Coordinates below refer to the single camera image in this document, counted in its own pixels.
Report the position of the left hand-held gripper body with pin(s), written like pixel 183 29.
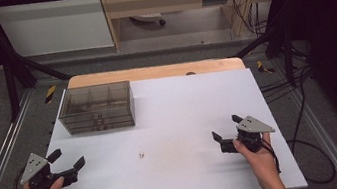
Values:
pixel 34 166

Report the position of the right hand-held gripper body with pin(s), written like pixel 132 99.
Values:
pixel 250 134

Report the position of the smoky plastic divided drawer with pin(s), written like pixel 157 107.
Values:
pixel 102 127

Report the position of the smoky plastic drawer box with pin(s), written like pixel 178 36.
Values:
pixel 97 106

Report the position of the small silver trinket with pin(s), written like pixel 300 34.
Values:
pixel 141 154

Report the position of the person's right hand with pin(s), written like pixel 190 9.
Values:
pixel 258 160

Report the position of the yellow black tape strip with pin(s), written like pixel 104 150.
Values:
pixel 50 94
pixel 264 67

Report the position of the light wooden table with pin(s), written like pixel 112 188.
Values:
pixel 153 72

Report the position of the white cabinet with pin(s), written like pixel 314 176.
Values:
pixel 52 27

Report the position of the office chair base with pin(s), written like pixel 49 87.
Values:
pixel 149 19

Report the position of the light wooden desk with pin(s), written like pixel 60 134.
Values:
pixel 172 1

